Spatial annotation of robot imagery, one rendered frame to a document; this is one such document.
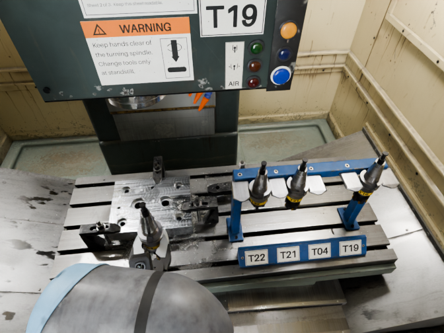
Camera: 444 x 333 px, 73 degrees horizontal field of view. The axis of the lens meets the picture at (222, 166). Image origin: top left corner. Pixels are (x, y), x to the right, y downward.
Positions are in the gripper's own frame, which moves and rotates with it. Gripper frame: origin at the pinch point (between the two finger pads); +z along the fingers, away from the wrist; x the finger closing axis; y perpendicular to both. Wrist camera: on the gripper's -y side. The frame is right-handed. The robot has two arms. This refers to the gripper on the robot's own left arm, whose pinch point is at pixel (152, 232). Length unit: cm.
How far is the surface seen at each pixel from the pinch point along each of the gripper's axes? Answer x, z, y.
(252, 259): 29.5, 2.6, 25.1
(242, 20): 22, 0, -53
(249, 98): 46, 110, 30
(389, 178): 70, 9, -4
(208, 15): 17, 0, -54
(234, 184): 23.7, 11.3, -4.0
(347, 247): 63, 3, 24
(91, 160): -50, 91, 54
